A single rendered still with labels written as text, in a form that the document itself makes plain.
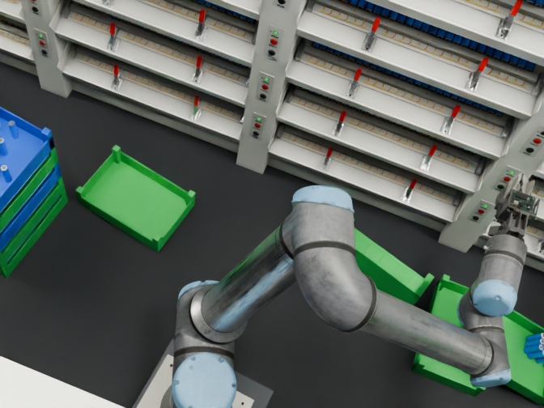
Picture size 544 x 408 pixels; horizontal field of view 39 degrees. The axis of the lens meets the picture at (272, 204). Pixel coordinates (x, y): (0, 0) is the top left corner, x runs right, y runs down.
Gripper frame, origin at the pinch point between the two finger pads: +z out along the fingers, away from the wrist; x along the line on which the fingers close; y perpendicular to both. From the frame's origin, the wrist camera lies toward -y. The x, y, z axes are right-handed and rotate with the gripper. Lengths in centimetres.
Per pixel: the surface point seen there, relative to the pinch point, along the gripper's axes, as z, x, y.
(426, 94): 16.5, 28.3, -2.3
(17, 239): -46, 119, -48
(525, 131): 9.9, 3.1, 5.7
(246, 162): 10, 71, -57
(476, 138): 12.2, 11.8, -6.7
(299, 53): 15, 63, -3
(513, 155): 9.9, 1.8, -4.9
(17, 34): 14, 152, -42
